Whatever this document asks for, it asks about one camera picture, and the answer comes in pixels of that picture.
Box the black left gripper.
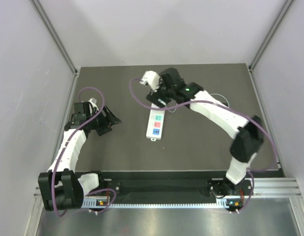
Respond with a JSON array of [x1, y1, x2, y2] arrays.
[[87, 105, 121, 136]]

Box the white power strip coloured sockets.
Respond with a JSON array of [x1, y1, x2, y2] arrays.
[[146, 103, 165, 142]]

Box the teal charging cable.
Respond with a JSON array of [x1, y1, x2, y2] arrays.
[[166, 92, 230, 113]]

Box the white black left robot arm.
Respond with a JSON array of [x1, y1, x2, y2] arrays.
[[38, 98, 122, 211]]

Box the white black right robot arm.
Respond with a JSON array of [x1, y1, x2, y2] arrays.
[[140, 68, 264, 195]]

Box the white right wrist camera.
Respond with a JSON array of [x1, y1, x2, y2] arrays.
[[139, 71, 161, 92]]

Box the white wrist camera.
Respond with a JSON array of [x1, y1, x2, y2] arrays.
[[89, 98, 97, 104], [139, 71, 161, 92]]

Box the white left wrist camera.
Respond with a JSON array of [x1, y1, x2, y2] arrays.
[[89, 98, 97, 104]]

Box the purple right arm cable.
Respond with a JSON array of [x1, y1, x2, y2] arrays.
[[129, 78, 278, 213]]

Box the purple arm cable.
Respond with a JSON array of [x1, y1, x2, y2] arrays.
[[129, 78, 278, 213], [51, 87, 117, 217]]

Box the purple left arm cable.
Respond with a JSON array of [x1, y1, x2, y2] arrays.
[[51, 87, 117, 217]]

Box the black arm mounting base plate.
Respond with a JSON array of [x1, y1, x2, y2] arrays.
[[94, 171, 252, 197]]

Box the grey slotted cable duct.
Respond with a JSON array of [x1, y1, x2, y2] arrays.
[[81, 198, 243, 209]]

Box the aluminium frame post left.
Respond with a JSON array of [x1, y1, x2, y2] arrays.
[[31, 0, 80, 74]]

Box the aluminium frame post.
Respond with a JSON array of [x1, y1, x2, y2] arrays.
[[31, 0, 80, 74], [249, 0, 296, 72]]

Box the aluminium frame post right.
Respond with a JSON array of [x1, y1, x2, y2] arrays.
[[249, 0, 296, 72]]

